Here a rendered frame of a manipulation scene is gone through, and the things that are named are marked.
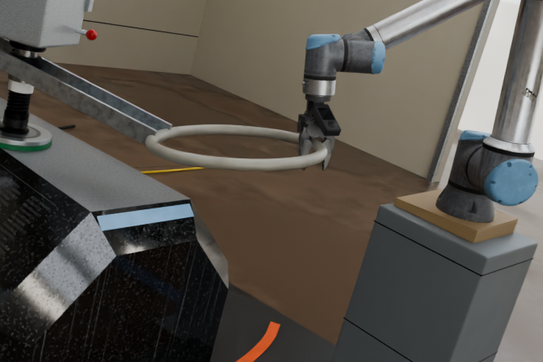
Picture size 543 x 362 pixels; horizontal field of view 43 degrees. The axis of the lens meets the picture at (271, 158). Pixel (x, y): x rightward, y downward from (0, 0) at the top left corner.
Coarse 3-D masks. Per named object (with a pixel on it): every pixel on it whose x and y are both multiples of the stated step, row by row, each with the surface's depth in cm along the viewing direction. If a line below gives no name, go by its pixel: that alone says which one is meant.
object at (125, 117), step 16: (0, 48) 203; (0, 64) 192; (16, 64) 191; (48, 64) 201; (32, 80) 191; (48, 80) 189; (64, 80) 200; (80, 80) 199; (64, 96) 189; (80, 96) 188; (96, 96) 199; (112, 96) 198; (96, 112) 188; (112, 112) 187; (128, 112) 198; (144, 112) 197; (128, 128) 187; (144, 128) 186; (160, 128) 197; (144, 144) 187
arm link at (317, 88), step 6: (306, 78) 189; (306, 84) 190; (312, 84) 188; (318, 84) 188; (324, 84) 188; (330, 84) 189; (306, 90) 190; (312, 90) 189; (318, 90) 188; (324, 90) 188; (330, 90) 189; (318, 96) 190; (324, 96) 190
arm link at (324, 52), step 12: (312, 36) 187; (324, 36) 185; (336, 36) 187; (312, 48) 187; (324, 48) 186; (336, 48) 187; (312, 60) 187; (324, 60) 186; (336, 60) 187; (312, 72) 188; (324, 72) 187; (336, 72) 191
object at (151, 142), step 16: (176, 128) 199; (192, 128) 203; (208, 128) 206; (224, 128) 207; (240, 128) 208; (256, 128) 208; (272, 128) 208; (320, 144) 189; (176, 160) 167; (192, 160) 165; (208, 160) 164; (224, 160) 163; (240, 160) 164; (256, 160) 164; (272, 160) 166; (288, 160) 168; (304, 160) 171; (320, 160) 177
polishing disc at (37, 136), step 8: (0, 120) 207; (32, 128) 207; (40, 128) 209; (0, 136) 193; (8, 136) 195; (16, 136) 197; (24, 136) 199; (32, 136) 201; (40, 136) 203; (48, 136) 205; (16, 144) 193; (24, 144) 194; (32, 144) 196; (40, 144) 198
